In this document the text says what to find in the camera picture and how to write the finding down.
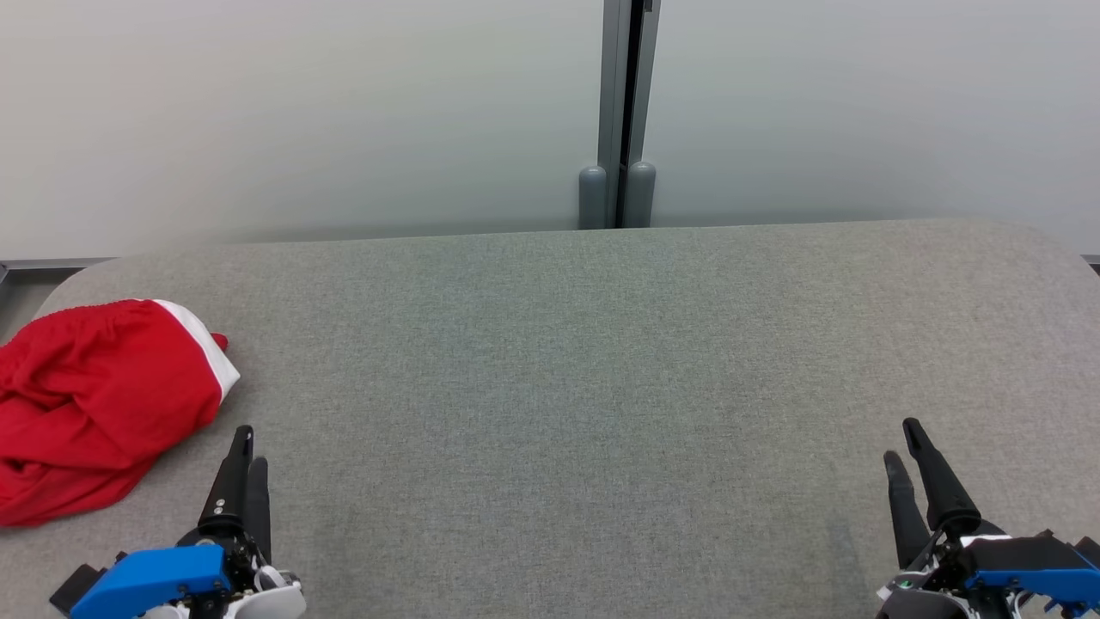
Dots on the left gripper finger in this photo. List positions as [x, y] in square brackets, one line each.
[259, 516]
[230, 486]

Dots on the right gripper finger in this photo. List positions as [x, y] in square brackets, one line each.
[945, 494]
[907, 516]

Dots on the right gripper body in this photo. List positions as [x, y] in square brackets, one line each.
[932, 593]

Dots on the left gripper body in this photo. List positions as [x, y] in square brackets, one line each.
[266, 593]

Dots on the red white basketball jersey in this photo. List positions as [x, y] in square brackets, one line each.
[94, 404]

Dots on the blue right camera mount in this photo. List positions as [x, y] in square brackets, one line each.
[1031, 563]

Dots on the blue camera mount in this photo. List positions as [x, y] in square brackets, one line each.
[155, 578]
[1031, 563]

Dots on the blue left camera mount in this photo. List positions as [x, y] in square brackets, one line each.
[155, 578]

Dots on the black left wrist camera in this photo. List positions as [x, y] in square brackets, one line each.
[76, 589]

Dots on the grey partition base rail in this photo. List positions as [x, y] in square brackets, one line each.
[51, 263]

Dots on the grey cylindrical post foot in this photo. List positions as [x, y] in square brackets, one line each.
[592, 198]
[640, 196]

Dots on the grey partition post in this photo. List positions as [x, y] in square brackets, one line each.
[614, 86]

